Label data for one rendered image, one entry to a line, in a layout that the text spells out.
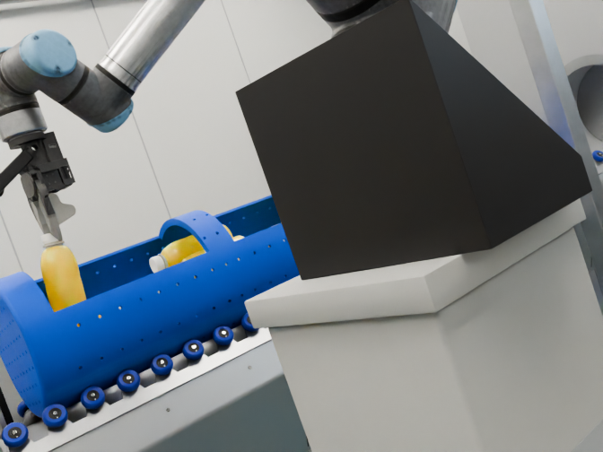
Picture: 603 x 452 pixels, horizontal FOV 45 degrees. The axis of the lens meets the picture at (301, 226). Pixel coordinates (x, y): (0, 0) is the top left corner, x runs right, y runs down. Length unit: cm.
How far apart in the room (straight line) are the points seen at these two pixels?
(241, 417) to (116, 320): 35
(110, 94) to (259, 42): 498
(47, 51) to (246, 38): 497
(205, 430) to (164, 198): 404
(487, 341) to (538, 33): 134
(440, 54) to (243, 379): 98
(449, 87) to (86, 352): 92
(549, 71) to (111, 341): 129
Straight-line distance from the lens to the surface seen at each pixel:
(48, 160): 152
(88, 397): 146
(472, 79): 78
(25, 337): 140
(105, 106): 146
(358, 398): 89
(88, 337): 142
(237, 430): 158
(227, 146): 587
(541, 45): 204
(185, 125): 572
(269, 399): 161
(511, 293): 85
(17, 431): 144
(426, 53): 74
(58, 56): 142
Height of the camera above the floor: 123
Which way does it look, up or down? 4 degrees down
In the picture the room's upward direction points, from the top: 19 degrees counter-clockwise
